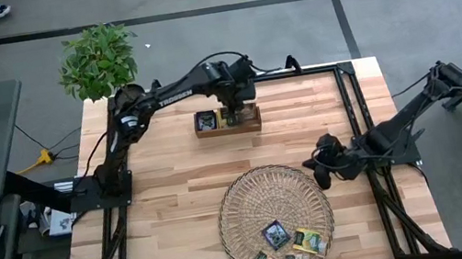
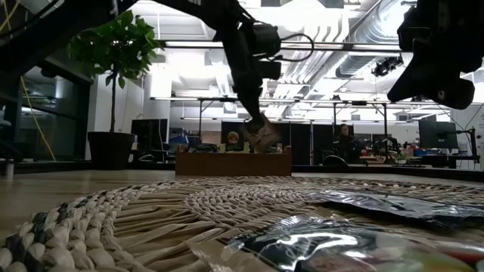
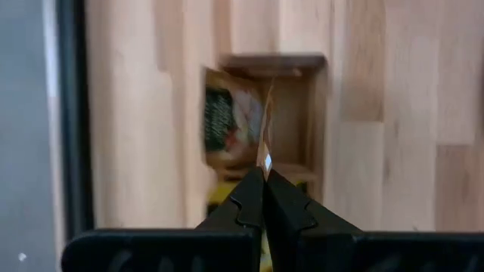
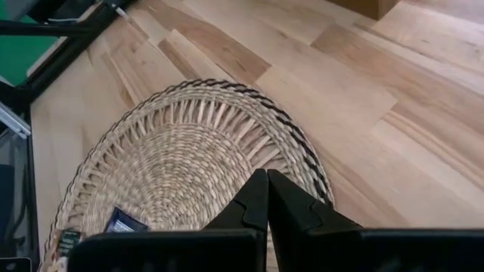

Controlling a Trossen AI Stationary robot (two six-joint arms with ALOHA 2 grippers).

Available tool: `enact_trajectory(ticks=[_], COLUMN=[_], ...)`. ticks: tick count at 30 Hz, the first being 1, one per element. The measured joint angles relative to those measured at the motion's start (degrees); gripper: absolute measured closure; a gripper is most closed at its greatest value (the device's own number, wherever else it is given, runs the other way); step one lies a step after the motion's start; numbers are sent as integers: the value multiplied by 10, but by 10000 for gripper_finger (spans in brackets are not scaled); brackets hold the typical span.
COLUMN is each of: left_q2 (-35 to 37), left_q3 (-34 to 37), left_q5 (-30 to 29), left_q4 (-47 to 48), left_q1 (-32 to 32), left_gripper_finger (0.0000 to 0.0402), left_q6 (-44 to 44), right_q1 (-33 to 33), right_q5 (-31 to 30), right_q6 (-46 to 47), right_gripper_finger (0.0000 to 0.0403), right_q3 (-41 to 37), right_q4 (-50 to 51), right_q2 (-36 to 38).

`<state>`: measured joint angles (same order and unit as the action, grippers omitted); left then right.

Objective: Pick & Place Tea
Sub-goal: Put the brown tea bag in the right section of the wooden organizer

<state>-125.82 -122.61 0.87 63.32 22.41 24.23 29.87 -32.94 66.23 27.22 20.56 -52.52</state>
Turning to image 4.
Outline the round woven straw tray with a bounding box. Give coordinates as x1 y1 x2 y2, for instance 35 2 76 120
37 78 336 272

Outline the blue tea bag packet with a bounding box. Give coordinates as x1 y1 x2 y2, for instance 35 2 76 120
104 206 149 233

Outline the black metal table frame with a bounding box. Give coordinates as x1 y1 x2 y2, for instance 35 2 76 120
0 0 132 265

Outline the tan vanilla tea bag packet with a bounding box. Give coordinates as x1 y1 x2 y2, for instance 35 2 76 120
45 228 82 272

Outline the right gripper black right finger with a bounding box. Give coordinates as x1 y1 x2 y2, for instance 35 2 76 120
268 169 484 272

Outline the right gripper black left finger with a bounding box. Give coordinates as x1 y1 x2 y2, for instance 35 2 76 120
67 168 268 272

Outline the silver metal bracket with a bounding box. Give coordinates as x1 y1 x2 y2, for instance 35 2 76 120
0 101 32 140

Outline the wooden three-compartment box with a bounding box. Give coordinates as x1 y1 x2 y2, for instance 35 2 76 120
328 0 402 22

